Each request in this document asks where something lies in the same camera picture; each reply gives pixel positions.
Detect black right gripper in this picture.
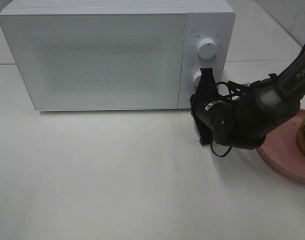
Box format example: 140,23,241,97
190,67,233,146

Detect pink round plate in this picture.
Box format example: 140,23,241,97
256,109,305,184

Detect white microwave door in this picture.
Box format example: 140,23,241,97
0,14,186,111

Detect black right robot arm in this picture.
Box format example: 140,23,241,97
190,43,305,150

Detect lower white microwave knob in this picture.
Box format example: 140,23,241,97
192,70,202,88

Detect white microwave knob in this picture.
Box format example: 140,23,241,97
192,70,202,88
196,36,218,60

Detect upper white microwave knob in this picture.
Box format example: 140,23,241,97
196,36,218,60

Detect white microwave oven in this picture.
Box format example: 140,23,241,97
0,0,236,110

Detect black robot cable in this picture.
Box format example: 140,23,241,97
208,32,305,159

